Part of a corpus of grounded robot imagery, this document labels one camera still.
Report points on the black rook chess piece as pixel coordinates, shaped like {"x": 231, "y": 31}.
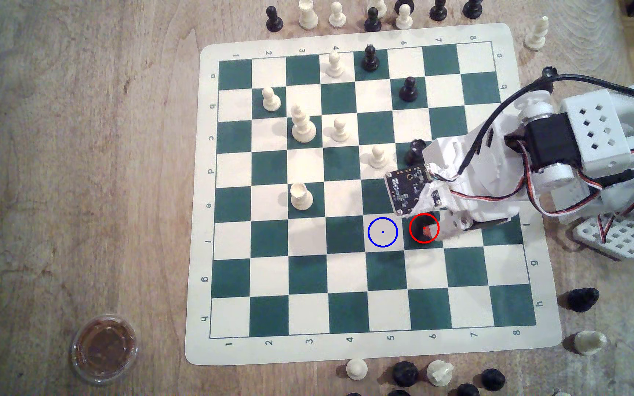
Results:
{"x": 415, "y": 153}

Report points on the white knight chess piece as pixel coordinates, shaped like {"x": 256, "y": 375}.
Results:
{"x": 440, "y": 373}

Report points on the black bishop chess piece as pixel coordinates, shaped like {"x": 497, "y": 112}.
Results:
{"x": 419, "y": 226}

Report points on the black camera circuit board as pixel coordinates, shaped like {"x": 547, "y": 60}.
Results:
{"x": 408, "y": 190}

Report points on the clear cup with brown liquid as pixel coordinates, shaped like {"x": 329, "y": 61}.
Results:
{"x": 104, "y": 348}

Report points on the black knight chess piece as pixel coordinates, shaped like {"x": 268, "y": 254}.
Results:
{"x": 582, "y": 300}

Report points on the white rook chess piece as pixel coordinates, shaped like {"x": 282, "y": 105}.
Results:
{"x": 308, "y": 15}
{"x": 301, "y": 198}

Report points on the white queen chess piece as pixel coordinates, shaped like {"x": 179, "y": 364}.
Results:
{"x": 302, "y": 129}

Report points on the white bishop chess piece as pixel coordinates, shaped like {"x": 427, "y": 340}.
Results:
{"x": 536, "y": 36}

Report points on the black pawn chess piece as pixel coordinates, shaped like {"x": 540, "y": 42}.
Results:
{"x": 472, "y": 9}
{"x": 372, "y": 22}
{"x": 274, "y": 21}
{"x": 408, "y": 91}
{"x": 493, "y": 379}
{"x": 438, "y": 11}
{"x": 370, "y": 59}

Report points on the green and white chess mat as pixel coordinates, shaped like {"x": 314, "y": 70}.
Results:
{"x": 322, "y": 275}

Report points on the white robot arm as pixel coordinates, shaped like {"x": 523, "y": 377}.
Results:
{"x": 597, "y": 132}

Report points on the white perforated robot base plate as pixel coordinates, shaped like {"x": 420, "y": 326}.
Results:
{"x": 619, "y": 237}

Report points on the white pawn chess piece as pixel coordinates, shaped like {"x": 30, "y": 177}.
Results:
{"x": 377, "y": 158}
{"x": 334, "y": 66}
{"x": 337, "y": 16}
{"x": 340, "y": 132}
{"x": 356, "y": 368}
{"x": 271, "y": 100}
{"x": 404, "y": 19}

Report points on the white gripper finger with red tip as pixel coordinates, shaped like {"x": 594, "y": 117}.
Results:
{"x": 431, "y": 199}
{"x": 452, "y": 225}

